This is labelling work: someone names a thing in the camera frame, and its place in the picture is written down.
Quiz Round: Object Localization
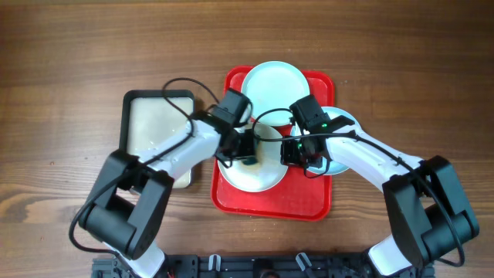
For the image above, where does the pale green plate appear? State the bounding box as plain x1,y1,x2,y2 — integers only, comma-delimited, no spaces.
241,61,310,119

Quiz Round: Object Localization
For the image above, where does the black tray with soapy water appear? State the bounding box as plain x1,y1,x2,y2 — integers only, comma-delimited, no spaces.
118,89,195,190

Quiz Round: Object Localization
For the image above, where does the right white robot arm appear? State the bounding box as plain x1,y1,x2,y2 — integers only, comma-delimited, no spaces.
284,113,479,276

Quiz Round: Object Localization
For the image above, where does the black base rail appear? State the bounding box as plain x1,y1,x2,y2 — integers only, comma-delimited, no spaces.
91,253,371,278

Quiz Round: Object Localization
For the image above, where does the light blue plate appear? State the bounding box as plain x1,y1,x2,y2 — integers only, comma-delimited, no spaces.
290,107,360,178

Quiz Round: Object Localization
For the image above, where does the red plastic tray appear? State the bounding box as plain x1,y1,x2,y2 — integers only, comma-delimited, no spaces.
210,66,335,222

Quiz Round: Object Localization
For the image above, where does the black cable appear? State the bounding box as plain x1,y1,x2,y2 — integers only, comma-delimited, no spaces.
251,107,466,269
68,77,255,278

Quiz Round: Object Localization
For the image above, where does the green yellow sponge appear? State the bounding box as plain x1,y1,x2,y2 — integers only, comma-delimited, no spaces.
241,155,259,166

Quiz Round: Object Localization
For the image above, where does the right black cable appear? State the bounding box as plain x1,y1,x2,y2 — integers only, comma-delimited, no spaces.
251,107,466,269

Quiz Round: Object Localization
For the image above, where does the white plate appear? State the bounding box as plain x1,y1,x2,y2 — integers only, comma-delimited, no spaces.
218,141,288,192

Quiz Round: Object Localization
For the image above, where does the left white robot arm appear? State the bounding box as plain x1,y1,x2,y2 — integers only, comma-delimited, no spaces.
69,111,249,277

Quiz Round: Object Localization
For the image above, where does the left black cable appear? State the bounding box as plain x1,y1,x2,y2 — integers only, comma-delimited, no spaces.
68,77,255,278

